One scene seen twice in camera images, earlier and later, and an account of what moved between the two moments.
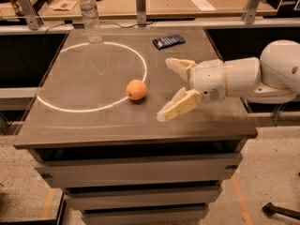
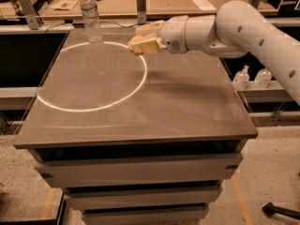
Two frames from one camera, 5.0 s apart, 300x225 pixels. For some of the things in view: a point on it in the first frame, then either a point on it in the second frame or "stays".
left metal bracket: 33,19 stays
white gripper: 207,80 -> 172,34
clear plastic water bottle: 90,14 stays
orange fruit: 136,89 -> 137,38
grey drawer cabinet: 94,130 stays
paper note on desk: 64,6 stays
